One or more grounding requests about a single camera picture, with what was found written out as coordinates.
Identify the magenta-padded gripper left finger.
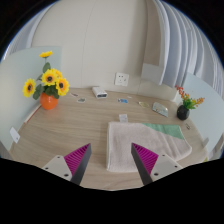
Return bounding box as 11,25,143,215
42,143,93,186

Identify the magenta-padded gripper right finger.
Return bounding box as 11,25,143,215
130,142,184,186

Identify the beige towel with green edge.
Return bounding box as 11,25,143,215
105,121,193,173

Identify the white paper card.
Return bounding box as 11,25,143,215
118,113,129,123

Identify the yellowish sticker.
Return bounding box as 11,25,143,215
138,101,151,109

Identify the black round vase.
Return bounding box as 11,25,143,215
176,104,191,121

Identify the orange round vase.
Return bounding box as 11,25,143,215
39,92,59,111

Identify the small white box device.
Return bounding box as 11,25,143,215
91,86,109,100

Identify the orange and green flower sprig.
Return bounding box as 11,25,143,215
175,85,206,111

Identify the frosted glass partition panel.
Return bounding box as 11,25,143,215
0,45,63,152
179,71,224,149

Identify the yellow sunflower bouquet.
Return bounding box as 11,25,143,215
22,50,71,101

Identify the white pleated curtain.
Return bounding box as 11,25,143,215
141,0,218,88

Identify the white wall socket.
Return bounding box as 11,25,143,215
114,72,130,88

